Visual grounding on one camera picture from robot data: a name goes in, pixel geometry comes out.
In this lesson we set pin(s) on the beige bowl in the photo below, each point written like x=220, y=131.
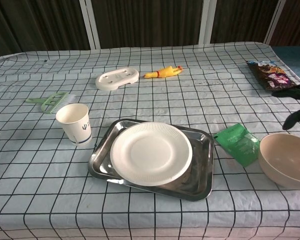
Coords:
x=285, y=160

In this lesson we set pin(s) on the white paper plate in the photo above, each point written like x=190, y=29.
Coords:
x=150, y=153

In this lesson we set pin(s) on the white paper cup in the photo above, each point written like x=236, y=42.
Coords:
x=76, y=127

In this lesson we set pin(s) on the stainless steel tray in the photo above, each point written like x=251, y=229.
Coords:
x=200, y=175

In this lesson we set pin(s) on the dark brown snack packet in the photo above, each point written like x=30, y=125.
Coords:
x=273, y=75

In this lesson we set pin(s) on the green sachet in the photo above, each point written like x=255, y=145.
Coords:
x=238, y=143

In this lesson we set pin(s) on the yellow rubber chicken toy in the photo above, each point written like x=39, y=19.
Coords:
x=163, y=72

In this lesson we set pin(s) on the white oval soap dish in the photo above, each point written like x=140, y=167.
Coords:
x=116, y=78

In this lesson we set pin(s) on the green cleaning brush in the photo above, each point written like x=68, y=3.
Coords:
x=53, y=103

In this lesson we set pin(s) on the checked tablecloth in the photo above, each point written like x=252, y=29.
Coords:
x=40, y=187

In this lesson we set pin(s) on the white partition post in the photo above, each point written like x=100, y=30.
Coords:
x=275, y=22
x=207, y=22
x=90, y=25

